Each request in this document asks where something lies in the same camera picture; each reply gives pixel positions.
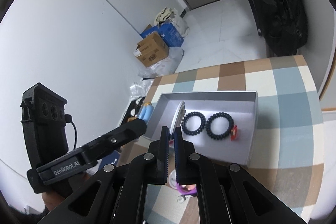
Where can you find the round white mirror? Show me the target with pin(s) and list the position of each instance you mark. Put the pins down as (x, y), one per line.
(178, 116)

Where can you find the brown cardboard box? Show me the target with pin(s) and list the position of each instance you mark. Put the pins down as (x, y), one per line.
(152, 50)

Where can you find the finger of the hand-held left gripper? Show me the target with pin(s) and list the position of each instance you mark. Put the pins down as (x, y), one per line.
(126, 132)

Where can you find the blue cardboard box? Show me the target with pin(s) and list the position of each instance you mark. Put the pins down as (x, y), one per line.
(173, 35)

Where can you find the clear plastic bag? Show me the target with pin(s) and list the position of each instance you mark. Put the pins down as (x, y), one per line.
(139, 88)
(168, 61)

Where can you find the blue packet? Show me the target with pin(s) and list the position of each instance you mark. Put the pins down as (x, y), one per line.
(110, 159)

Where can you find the person's left hand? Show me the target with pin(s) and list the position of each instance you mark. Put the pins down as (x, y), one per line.
(52, 203)

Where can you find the grey cardboard box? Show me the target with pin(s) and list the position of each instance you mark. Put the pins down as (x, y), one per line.
(223, 106)

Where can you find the black hanging coat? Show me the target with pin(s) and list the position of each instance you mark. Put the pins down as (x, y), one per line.
(275, 3)

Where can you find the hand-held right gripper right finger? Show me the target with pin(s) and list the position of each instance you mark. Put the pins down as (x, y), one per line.
(179, 155)

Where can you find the black printed bag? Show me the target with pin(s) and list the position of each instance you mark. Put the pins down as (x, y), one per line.
(132, 109)

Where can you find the white panel with wooden trim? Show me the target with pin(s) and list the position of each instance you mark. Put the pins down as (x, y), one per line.
(331, 87)

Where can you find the beige cloth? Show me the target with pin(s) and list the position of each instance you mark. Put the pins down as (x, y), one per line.
(166, 15)

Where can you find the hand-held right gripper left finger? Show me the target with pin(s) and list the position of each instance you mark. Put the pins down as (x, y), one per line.
(164, 155)

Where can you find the white bag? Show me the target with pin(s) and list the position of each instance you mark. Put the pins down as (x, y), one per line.
(182, 26)

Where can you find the red charm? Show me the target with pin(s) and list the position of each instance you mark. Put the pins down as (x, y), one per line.
(234, 132)

